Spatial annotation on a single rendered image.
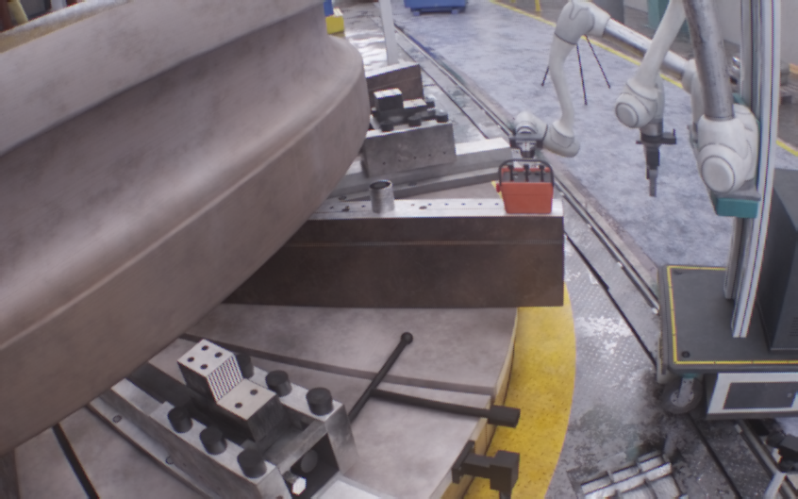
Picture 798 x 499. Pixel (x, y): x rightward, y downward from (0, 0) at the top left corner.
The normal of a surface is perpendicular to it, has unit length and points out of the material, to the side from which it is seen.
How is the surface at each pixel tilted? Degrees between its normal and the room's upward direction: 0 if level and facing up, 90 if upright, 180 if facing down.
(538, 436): 0
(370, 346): 0
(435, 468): 0
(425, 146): 90
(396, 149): 90
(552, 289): 90
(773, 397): 90
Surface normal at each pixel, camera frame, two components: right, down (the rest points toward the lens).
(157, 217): 0.41, -0.57
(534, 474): -0.13, -0.86
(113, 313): 0.79, 0.22
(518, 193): -0.18, 0.61
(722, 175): -0.63, 0.54
